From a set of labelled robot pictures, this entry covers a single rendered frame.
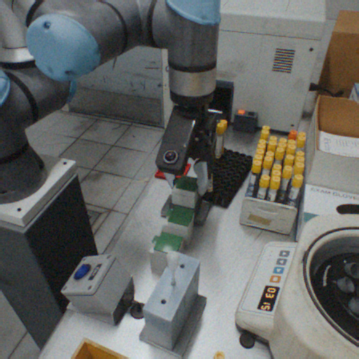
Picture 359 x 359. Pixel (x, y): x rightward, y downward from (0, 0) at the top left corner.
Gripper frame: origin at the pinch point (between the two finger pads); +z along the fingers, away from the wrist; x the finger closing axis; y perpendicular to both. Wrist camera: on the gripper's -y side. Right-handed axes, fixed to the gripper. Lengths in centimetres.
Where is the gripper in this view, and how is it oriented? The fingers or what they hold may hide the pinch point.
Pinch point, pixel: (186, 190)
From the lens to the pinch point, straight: 64.7
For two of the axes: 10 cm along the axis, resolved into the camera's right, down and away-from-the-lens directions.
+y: 3.2, -6.2, 7.2
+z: 0.0, 7.6, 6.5
